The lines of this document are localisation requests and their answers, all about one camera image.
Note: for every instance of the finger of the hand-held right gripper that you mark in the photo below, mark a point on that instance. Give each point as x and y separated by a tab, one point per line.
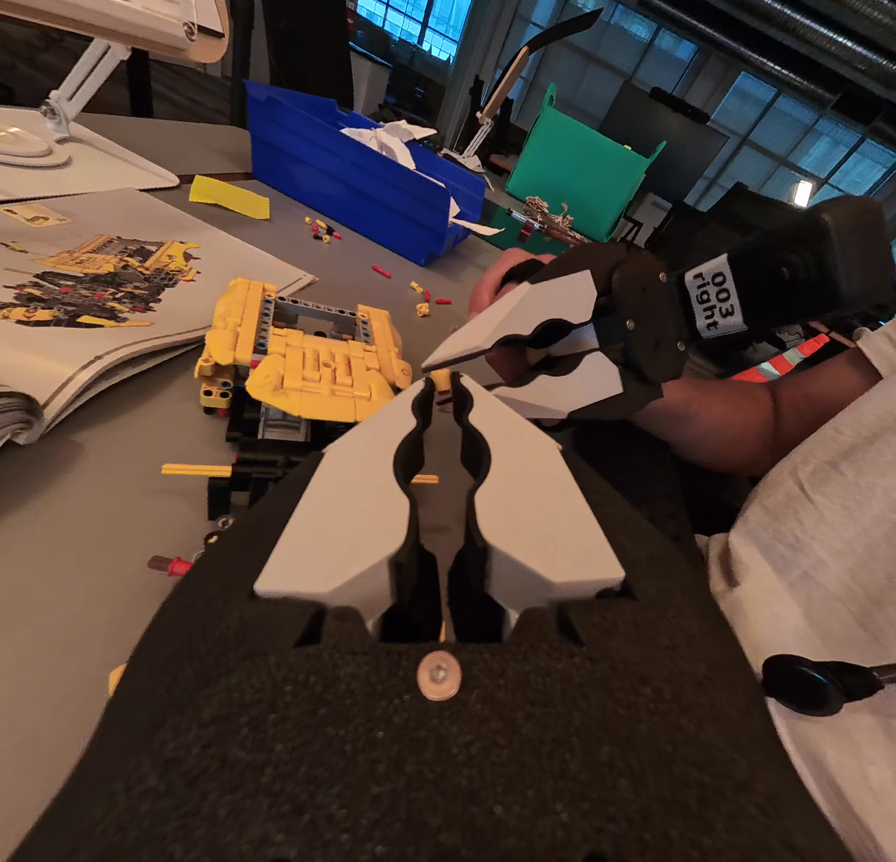
525	309
574	386

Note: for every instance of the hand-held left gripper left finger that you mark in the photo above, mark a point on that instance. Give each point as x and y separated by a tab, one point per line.
336	526

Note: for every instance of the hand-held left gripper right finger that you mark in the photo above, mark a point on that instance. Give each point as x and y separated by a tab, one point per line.
546	526

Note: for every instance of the yellow toy brick car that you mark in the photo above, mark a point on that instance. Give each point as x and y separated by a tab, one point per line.
315	365

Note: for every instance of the person's right forearm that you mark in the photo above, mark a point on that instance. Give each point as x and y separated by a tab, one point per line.
735	421

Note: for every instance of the grey desk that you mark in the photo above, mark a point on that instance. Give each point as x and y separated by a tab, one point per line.
105	526

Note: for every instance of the person's right hand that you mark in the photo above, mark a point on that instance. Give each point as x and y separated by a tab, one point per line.
493	281

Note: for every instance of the brown rod tool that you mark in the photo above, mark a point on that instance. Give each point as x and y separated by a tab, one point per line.
553	230

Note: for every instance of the orange traffic cone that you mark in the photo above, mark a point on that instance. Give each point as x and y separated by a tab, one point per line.
777	365

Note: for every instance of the scattered small brick pieces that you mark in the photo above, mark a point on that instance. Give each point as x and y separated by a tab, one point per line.
381	270

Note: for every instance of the green plastic tote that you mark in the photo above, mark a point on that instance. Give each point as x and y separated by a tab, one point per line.
581	169

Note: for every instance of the large black screen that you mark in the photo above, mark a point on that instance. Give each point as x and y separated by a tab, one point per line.
665	141

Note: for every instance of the crumpled white paper bags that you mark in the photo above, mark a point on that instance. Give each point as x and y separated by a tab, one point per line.
399	137

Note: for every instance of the white stand with wooden board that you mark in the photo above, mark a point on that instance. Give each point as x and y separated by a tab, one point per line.
504	85

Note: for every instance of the blue storage bin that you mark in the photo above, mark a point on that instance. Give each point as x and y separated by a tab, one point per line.
336	169

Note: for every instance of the person's white shirt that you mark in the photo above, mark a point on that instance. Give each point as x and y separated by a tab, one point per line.
805	561

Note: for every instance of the open instruction booklet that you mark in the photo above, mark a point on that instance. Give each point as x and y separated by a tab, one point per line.
231	260

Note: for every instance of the yellow paper note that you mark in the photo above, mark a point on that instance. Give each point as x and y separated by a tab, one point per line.
227	197

